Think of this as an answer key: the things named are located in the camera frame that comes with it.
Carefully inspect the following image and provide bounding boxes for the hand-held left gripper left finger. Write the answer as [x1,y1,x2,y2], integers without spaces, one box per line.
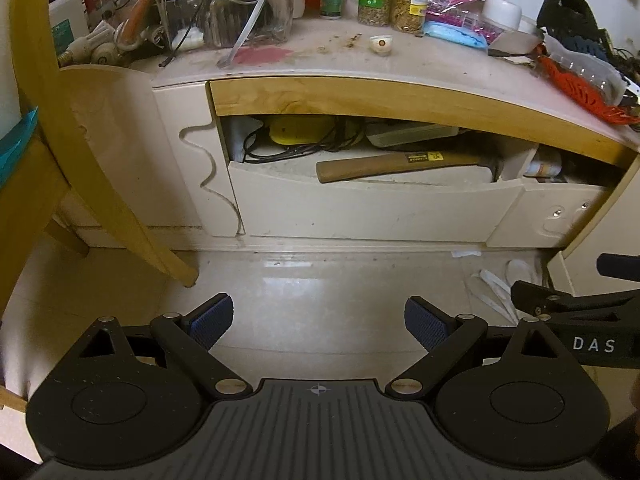
[75,294,253,403]

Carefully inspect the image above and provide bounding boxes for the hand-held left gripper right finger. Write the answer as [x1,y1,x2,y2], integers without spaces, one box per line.
[385,296,571,403]

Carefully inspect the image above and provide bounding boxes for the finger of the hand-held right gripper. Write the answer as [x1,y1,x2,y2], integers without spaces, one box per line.
[597,254,640,281]
[511,281,640,322]

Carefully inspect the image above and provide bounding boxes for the cream drawer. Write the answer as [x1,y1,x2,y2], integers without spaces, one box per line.
[227,159,523,242]

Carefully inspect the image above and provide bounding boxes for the cream side cabinet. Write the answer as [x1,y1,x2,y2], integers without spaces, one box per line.
[547,155,640,301]

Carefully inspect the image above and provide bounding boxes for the white paper strips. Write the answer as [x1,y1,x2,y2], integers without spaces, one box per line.
[472,260,543,323]

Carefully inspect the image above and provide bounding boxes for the cream cabinet door with screws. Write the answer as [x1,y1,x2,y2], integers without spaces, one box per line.
[486,182,613,250]

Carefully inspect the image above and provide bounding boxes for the white bottle with red label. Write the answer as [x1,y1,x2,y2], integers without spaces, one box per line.
[524,146,568,181]

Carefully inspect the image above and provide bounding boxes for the orange plastic basket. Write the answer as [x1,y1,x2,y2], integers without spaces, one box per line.
[537,55,640,126]

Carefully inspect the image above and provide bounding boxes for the yellow plastic device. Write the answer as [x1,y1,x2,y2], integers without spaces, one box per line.
[264,116,346,146]

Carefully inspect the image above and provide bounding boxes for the clear plastic container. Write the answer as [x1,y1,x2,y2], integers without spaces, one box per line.
[542,34,631,106]

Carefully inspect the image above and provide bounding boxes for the cream desk with wooden trim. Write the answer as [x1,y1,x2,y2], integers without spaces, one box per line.
[57,0,640,256]

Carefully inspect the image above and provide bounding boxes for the brown cardboard piece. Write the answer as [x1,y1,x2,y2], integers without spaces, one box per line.
[487,30,543,66]

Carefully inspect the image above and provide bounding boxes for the black cloth item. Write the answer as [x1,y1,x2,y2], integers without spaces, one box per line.
[536,0,611,61]

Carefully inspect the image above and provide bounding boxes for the teal plastic item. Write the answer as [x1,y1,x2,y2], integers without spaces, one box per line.
[0,107,40,173]

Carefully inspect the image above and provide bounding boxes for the white jar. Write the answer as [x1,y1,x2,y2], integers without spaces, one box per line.
[481,0,523,31]

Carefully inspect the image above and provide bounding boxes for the clear acrylic organizer box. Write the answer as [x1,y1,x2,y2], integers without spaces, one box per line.
[155,0,296,51]

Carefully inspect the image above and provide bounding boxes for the pink zip bag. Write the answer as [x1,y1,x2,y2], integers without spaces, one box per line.
[425,0,526,43]

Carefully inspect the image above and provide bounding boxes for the wooden chair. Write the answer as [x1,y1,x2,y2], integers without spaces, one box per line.
[0,0,201,411]

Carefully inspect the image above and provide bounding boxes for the orange stick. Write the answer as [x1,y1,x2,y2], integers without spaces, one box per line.
[120,0,166,46]

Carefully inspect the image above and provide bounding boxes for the white plastic jug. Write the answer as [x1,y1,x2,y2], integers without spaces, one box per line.
[48,0,91,53]

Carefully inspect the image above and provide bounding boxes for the wooden handle hammer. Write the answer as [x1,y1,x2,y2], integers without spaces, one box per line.
[315,150,501,185]

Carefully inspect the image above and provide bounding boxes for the black cable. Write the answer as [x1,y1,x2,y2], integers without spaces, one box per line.
[242,127,366,163]

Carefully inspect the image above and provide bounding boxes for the white flat cable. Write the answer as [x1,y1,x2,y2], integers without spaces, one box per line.
[216,0,286,68]

